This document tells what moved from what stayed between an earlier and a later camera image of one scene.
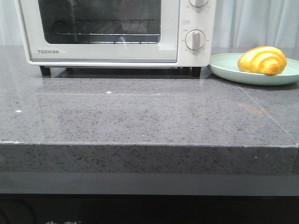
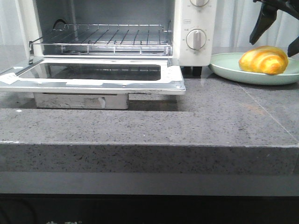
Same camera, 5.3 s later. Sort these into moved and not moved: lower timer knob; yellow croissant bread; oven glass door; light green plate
Moved: oven glass door
Not moved: light green plate; yellow croissant bread; lower timer knob
